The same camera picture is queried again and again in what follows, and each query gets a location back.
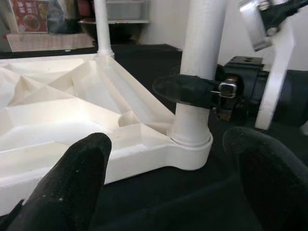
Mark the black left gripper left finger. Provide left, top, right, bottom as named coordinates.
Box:
left=0, top=132, right=113, bottom=231

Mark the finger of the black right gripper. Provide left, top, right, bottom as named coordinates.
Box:
left=152, top=74, right=217, bottom=108

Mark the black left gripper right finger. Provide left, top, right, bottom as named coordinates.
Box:
left=222, top=127, right=308, bottom=231

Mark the white plastic table leg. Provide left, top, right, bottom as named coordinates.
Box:
left=168, top=0, right=228, bottom=147
left=93, top=0, right=115, bottom=56

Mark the white plastic children table top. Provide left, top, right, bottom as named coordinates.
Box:
left=0, top=54, right=214, bottom=215

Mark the black round basin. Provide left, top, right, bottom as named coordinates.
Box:
left=78, top=19, right=145, bottom=45

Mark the clear plastic storage box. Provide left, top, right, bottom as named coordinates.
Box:
left=105, top=0, right=151, bottom=24

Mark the pink plastic container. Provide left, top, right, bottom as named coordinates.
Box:
left=77, top=0, right=95, bottom=15

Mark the black bag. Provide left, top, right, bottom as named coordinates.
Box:
left=47, top=0, right=80, bottom=34

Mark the white patterned cloth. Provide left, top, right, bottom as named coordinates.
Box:
left=6, top=32, right=97, bottom=52

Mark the box with orange lid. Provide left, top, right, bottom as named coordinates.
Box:
left=11, top=0, right=50, bottom=34

